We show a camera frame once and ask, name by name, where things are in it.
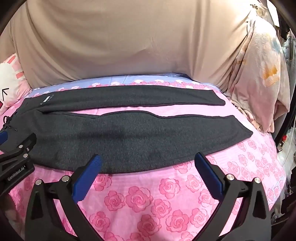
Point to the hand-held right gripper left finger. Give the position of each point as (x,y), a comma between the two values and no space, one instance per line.
(86,180)

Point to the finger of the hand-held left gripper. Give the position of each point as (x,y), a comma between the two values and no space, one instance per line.
(3,138)
(16,151)

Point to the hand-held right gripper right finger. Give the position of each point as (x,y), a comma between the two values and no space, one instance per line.
(210,178)

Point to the dark grey pants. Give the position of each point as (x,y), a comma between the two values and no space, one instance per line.
(129,139)

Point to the pink rose bedsheet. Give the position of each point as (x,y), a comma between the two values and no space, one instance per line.
(161,197)

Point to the white and pink pillow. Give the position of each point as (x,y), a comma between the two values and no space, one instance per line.
(11,76)

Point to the peach printed blanket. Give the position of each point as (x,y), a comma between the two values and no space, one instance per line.
(259,81)

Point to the beige fabric cover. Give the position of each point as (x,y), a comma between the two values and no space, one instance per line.
(115,41)

